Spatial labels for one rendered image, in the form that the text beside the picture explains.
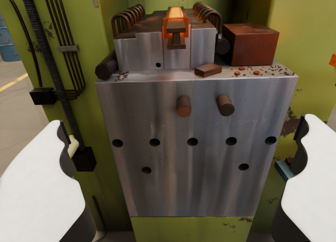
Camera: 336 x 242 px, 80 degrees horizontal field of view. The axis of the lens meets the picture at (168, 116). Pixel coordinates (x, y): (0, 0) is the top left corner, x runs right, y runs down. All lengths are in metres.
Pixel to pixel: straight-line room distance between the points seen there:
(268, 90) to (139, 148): 0.30
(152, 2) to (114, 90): 0.55
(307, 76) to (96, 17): 0.59
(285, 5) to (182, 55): 0.29
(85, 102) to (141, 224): 0.43
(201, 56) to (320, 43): 0.35
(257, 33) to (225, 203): 0.45
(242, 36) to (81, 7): 0.39
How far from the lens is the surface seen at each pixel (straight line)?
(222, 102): 0.38
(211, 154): 0.49
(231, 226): 0.75
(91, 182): 0.95
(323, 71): 0.72
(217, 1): 0.91
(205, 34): 0.42
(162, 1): 0.90
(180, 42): 0.33
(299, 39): 0.65
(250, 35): 0.44
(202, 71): 0.39
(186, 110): 0.37
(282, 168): 0.61
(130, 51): 0.44
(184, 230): 0.75
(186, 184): 0.56
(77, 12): 0.61
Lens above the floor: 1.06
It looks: 33 degrees down
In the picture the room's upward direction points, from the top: 3 degrees counter-clockwise
